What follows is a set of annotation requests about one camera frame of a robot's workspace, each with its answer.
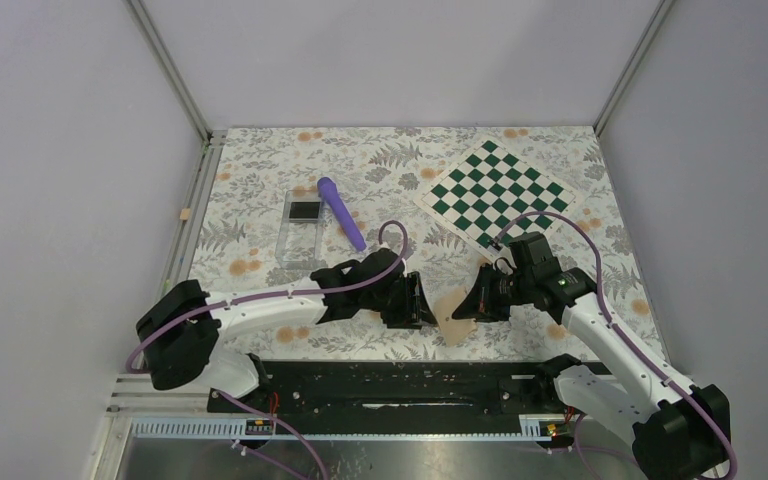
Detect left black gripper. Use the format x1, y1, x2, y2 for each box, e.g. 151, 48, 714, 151
362, 271, 436, 330

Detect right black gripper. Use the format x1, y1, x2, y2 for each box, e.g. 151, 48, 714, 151
453, 262, 534, 323

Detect tan leather card holder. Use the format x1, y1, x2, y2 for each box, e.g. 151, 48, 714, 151
432, 287, 478, 347

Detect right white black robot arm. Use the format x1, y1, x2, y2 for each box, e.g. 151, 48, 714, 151
452, 233, 734, 479

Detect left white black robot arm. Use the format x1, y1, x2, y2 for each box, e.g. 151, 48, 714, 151
136, 248, 437, 411

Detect green white checkered board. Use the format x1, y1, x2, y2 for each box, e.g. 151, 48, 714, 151
415, 136, 584, 259

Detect clear plastic box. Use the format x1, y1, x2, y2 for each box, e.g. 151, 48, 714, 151
275, 190, 324, 270

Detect purple marker pen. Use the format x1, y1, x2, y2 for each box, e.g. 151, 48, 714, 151
317, 177, 367, 252

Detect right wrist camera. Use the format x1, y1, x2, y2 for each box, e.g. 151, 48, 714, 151
488, 240, 515, 274

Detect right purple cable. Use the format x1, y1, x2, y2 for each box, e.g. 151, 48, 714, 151
495, 211, 740, 480

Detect white slotted cable duct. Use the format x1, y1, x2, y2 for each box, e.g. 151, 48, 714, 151
130, 415, 556, 443

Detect aluminium frame rail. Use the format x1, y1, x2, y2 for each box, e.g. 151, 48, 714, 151
107, 374, 210, 416

